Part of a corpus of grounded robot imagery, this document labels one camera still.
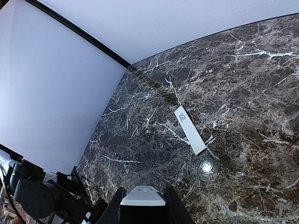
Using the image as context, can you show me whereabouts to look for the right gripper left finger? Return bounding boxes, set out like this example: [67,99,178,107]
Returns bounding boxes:
[98,187,126,224]

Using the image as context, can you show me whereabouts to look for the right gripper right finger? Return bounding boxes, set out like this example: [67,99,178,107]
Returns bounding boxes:
[164,185,195,224]

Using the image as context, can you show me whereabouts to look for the white remote control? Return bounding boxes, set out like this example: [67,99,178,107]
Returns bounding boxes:
[120,186,166,206]

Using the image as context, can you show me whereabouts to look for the white battery cover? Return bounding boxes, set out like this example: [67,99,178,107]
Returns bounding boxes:
[174,105,206,156]

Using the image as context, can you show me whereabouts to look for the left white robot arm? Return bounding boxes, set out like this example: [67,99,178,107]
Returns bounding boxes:
[0,160,107,224]

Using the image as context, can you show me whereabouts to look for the left black frame post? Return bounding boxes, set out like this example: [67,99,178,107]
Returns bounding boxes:
[25,0,132,69]

